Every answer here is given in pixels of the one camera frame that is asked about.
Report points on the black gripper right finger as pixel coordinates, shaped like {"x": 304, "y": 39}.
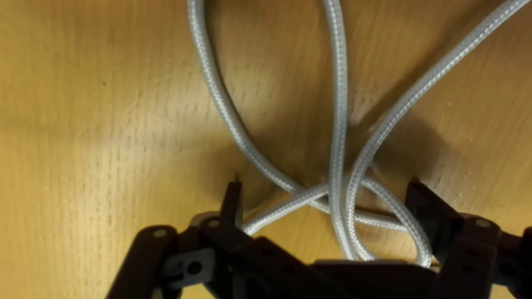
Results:
{"x": 476, "y": 255}

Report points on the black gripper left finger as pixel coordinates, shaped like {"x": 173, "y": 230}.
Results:
{"x": 183, "y": 255}

